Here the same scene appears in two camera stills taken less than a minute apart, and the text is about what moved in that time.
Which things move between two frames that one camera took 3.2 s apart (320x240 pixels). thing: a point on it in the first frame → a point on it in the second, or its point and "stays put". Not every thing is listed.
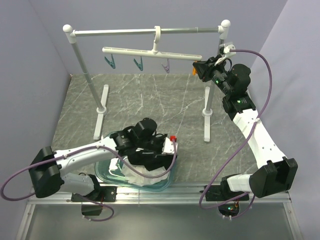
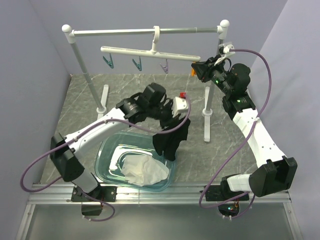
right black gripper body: (217, 72) stays put
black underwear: (151, 158) → (167, 142)
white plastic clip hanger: (155, 51) stays put
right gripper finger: (202, 68) stays put
